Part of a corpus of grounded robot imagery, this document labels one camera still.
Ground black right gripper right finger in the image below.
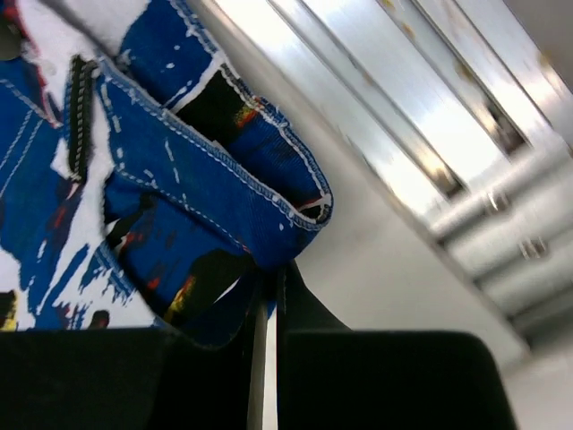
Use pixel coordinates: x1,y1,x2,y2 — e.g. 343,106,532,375
277,263,517,430

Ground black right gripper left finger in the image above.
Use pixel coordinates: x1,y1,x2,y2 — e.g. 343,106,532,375
1,273,264,429

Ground blue white red patterned trousers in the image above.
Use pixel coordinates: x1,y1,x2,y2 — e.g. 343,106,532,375
1,1,333,348

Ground aluminium side rail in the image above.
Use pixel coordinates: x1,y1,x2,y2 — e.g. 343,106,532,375
207,1,572,363

